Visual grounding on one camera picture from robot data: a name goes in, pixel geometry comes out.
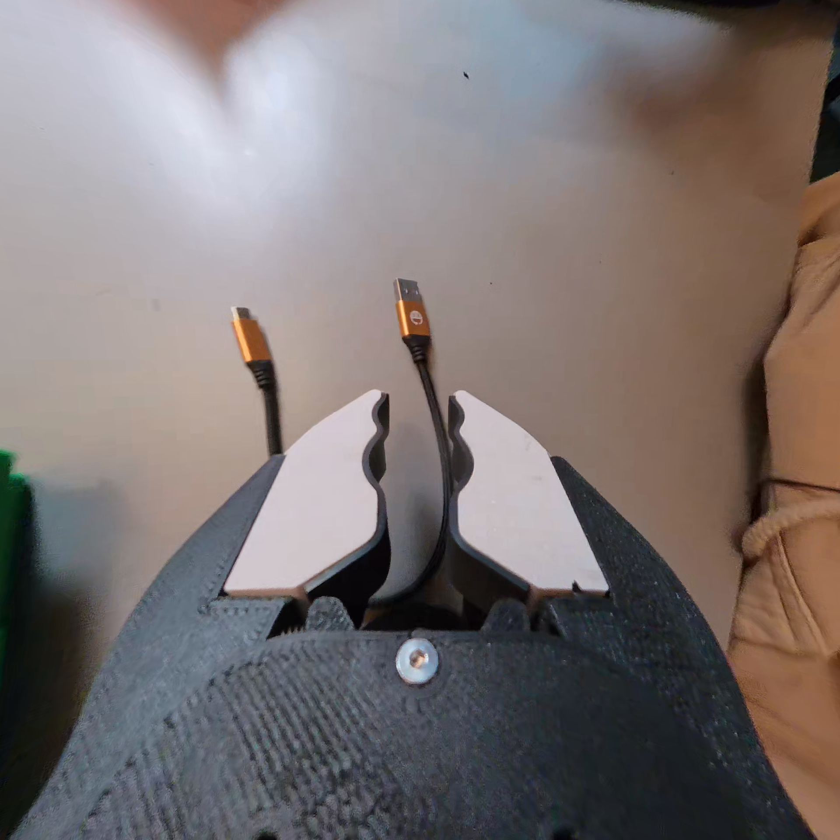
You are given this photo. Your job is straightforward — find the green storage bin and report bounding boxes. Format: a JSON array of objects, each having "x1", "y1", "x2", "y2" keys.
[{"x1": 0, "y1": 449, "x2": 34, "y2": 657}]

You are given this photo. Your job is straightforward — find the orange plug USB cable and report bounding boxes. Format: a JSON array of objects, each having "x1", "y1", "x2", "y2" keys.
[{"x1": 230, "y1": 277, "x2": 455, "y2": 608}]

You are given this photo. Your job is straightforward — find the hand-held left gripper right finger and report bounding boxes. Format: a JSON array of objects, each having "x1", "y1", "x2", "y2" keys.
[{"x1": 446, "y1": 390, "x2": 611, "y2": 627}]

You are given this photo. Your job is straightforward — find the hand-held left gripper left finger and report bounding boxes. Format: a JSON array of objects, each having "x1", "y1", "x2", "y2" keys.
[{"x1": 223, "y1": 389, "x2": 392, "y2": 627}]

